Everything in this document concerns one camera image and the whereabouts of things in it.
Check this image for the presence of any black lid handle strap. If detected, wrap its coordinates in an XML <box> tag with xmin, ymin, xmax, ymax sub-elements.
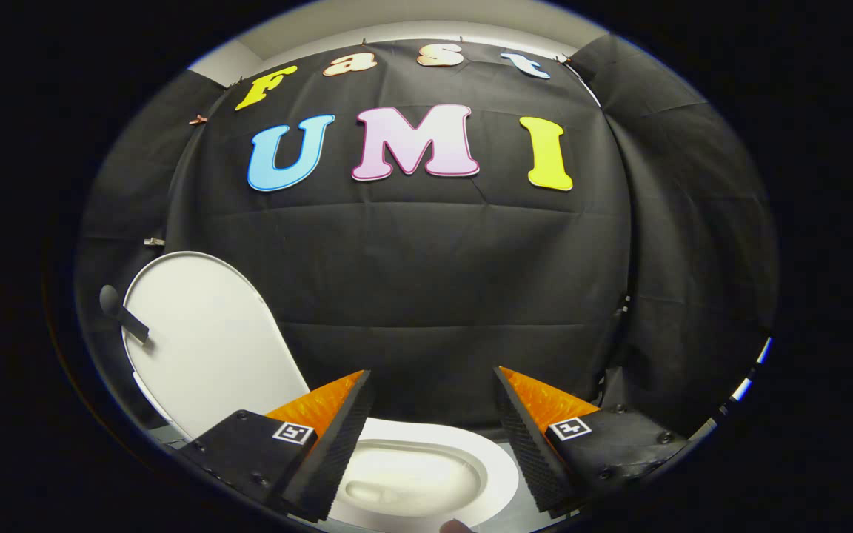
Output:
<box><xmin>98</xmin><ymin>284</ymin><xmax>152</xmax><ymax>347</ymax></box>

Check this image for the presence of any white toilet lid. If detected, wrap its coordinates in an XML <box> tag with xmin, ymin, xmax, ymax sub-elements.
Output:
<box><xmin>121</xmin><ymin>250</ymin><xmax>312</xmax><ymax>442</ymax></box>

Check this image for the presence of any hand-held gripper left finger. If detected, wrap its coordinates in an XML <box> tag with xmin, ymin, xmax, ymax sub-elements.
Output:
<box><xmin>178</xmin><ymin>370</ymin><xmax>374</xmax><ymax>523</ymax></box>

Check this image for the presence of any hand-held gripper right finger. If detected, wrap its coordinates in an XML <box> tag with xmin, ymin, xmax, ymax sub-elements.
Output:
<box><xmin>492</xmin><ymin>366</ymin><xmax>689</xmax><ymax>516</ymax></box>

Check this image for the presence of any white grey panel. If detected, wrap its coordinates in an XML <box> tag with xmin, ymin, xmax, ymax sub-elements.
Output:
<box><xmin>723</xmin><ymin>337</ymin><xmax>774</xmax><ymax>406</ymax></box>

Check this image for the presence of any black backdrop cloth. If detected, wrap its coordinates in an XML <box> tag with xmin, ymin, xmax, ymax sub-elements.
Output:
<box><xmin>75</xmin><ymin>33</ymin><xmax>779</xmax><ymax>439</ymax></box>

